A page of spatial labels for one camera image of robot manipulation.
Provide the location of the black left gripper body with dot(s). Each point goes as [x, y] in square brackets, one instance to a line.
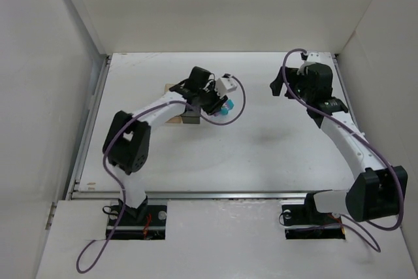
[215, 103]

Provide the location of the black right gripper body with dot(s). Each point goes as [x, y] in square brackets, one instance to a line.
[285, 78]

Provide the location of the round teal printed lego tile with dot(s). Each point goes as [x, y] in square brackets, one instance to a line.
[226, 107]

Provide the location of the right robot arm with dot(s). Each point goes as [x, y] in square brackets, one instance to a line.
[378, 189]

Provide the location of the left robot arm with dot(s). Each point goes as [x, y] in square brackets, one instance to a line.
[127, 144]

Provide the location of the smoky grey transparent container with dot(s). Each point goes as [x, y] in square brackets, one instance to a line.
[191, 115]

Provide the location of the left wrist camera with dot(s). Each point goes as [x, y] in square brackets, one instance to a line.
[225, 85]

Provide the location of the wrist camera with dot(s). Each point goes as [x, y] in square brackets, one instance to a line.
[309, 58]
[225, 85]

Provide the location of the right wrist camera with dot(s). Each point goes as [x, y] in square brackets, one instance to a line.
[309, 58]

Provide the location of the aluminium table edge rail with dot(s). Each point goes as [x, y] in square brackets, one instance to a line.
[349, 85]

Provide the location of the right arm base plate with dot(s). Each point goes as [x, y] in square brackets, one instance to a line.
[304, 223]

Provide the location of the left aluminium rail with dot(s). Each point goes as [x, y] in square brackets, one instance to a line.
[83, 136]

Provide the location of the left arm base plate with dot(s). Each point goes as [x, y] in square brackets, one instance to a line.
[150, 226]

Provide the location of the front aluminium rail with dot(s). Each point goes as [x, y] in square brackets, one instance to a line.
[78, 195]

